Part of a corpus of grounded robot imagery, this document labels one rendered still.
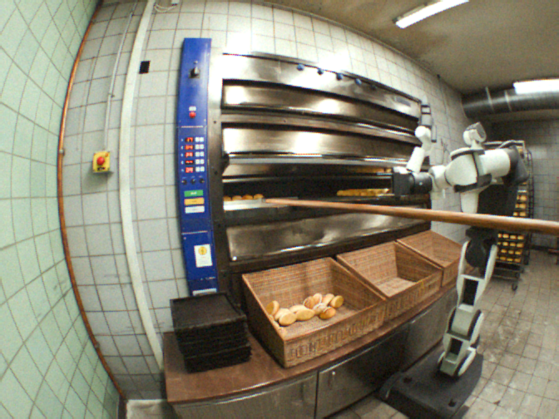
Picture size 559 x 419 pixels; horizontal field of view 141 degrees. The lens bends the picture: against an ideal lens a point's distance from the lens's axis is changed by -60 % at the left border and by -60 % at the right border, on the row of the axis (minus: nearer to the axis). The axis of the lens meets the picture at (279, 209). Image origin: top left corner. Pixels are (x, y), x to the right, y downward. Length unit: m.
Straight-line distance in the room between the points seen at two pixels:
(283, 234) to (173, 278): 0.63
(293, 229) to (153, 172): 0.80
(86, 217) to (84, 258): 0.21
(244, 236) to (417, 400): 1.32
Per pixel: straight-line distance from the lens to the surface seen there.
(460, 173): 0.76
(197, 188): 1.16
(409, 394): 1.46
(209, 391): 0.96
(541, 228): 0.59
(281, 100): 1.40
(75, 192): 1.31
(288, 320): 1.25
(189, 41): 1.43
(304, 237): 1.39
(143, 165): 1.20
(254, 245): 1.27
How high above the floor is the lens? 1.27
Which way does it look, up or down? 5 degrees down
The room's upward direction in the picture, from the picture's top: 3 degrees counter-clockwise
